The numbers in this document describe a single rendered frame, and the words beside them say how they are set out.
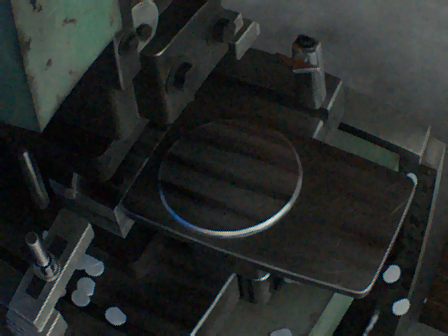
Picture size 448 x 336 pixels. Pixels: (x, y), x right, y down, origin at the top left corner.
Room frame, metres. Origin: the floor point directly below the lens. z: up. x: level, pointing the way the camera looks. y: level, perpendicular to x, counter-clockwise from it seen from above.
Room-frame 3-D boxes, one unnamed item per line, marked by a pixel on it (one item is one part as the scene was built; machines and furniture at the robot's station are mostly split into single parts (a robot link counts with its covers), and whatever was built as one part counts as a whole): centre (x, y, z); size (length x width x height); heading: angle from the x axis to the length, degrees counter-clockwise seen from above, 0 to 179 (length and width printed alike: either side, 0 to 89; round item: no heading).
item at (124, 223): (0.56, 0.10, 0.76); 0.15 x 0.09 x 0.05; 145
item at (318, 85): (0.63, -0.10, 0.75); 0.03 x 0.03 x 0.10; 55
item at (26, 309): (0.42, 0.20, 0.76); 0.17 x 0.06 x 0.10; 145
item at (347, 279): (0.46, -0.04, 0.72); 0.25 x 0.14 x 0.14; 55
